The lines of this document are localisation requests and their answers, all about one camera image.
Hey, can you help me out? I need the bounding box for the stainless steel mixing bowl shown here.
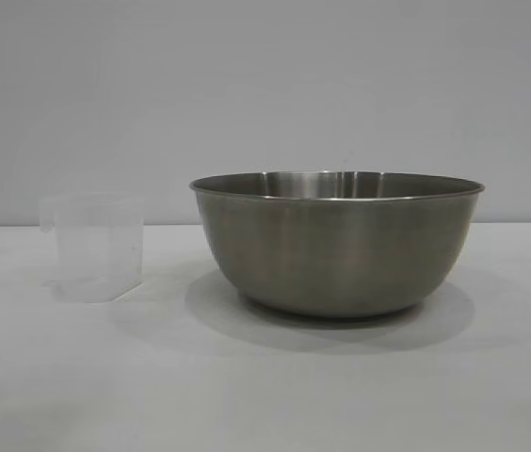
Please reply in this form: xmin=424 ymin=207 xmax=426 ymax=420
xmin=188 ymin=169 xmax=487 ymax=317

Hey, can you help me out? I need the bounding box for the clear plastic measuring cup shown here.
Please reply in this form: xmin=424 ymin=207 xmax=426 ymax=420
xmin=39 ymin=195 xmax=147 ymax=305

